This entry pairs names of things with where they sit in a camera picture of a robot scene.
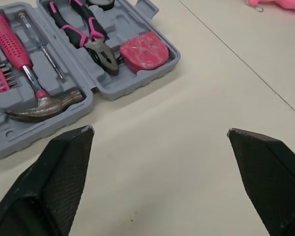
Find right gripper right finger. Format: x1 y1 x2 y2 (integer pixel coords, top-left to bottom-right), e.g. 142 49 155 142
226 127 295 236

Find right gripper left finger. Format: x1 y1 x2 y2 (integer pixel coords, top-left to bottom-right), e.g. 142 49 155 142
0 125 95 236

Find grey plastic tool case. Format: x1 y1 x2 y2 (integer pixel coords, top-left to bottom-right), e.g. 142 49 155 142
0 0 182 160

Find pink and black pliers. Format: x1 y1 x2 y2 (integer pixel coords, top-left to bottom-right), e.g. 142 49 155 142
47 0 120 76

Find pink tape measure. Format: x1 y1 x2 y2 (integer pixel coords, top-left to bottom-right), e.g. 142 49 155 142
119 31 170 74

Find black tape roll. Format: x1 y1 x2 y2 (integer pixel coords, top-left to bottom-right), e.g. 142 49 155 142
86 0 115 12

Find pink screwdriver bit holder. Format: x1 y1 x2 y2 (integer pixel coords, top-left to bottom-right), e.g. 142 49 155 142
0 30 17 97

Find pink plush toy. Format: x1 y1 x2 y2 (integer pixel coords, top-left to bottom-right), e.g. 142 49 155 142
244 0 295 17

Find pink handled claw hammer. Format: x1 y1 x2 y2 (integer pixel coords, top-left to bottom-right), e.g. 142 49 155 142
0 12 84 123

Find clear handled test screwdriver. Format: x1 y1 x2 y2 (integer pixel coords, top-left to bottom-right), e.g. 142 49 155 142
17 12 65 81

